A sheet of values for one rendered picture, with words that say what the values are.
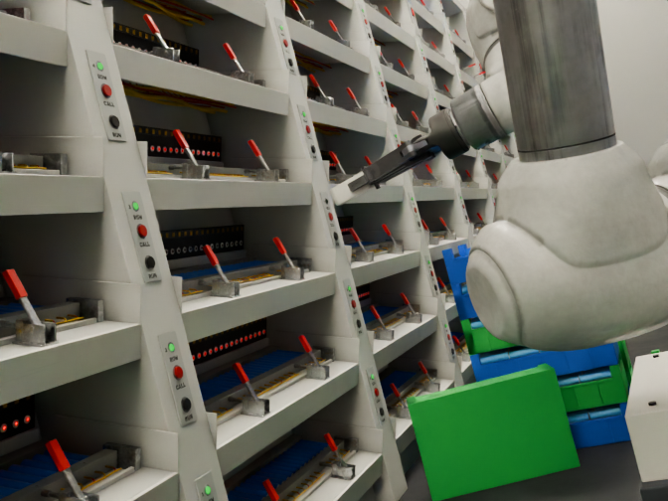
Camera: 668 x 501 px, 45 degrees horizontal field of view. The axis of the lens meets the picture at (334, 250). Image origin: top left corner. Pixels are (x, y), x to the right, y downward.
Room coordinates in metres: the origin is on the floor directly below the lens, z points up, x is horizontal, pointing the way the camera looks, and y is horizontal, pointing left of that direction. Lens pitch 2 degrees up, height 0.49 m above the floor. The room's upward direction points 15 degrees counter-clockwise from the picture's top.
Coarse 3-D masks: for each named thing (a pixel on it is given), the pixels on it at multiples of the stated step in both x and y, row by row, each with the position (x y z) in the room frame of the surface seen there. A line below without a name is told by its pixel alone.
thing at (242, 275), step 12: (264, 264) 1.55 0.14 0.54; (276, 264) 1.58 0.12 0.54; (288, 264) 1.63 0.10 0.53; (204, 276) 1.33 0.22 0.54; (216, 276) 1.35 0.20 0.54; (228, 276) 1.39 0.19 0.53; (240, 276) 1.43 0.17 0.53; (252, 276) 1.46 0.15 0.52; (264, 276) 1.49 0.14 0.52; (192, 288) 1.27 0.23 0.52; (204, 288) 1.32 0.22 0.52
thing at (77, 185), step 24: (0, 144) 1.07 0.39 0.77; (24, 144) 1.05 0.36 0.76; (48, 144) 1.04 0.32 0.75; (72, 144) 1.03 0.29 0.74; (96, 144) 1.02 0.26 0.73; (0, 168) 0.86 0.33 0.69; (24, 168) 0.97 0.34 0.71; (48, 168) 1.02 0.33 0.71; (72, 168) 1.03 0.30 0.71; (96, 168) 1.02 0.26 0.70; (0, 192) 0.85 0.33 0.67; (24, 192) 0.89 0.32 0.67; (48, 192) 0.92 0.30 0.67; (72, 192) 0.96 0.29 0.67; (96, 192) 1.01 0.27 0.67
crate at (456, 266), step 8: (464, 248) 1.95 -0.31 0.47; (448, 256) 1.78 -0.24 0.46; (464, 256) 1.77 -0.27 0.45; (448, 264) 1.78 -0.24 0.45; (456, 264) 1.78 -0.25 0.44; (464, 264) 1.77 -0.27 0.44; (448, 272) 1.78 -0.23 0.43; (456, 272) 1.78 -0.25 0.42; (464, 272) 1.77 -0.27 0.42; (456, 280) 1.78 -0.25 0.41; (464, 280) 1.77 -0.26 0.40
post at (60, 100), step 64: (0, 64) 1.06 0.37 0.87; (0, 128) 1.07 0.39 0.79; (64, 128) 1.03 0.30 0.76; (128, 128) 1.09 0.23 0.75; (0, 256) 1.09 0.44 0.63; (64, 256) 1.05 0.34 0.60; (128, 256) 1.03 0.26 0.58; (64, 384) 1.07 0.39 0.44; (128, 384) 1.03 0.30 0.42; (192, 384) 1.09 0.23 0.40; (192, 448) 1.06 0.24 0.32
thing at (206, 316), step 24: (168, 264) 1.42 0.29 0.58; (192, 264) 1.50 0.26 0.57; (312, 264) 1.69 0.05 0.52; (240, 288) 1.38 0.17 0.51; (264, 288) 1.39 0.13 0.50; (288, 288) 1.45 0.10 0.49; (312, 288) 1.56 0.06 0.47; (192, 312) 1.14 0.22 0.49; (216, 312) 1.20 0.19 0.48; (240, 312) 1.27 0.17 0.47; (264, 312) 1.36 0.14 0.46; (192, 336) 1.14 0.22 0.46
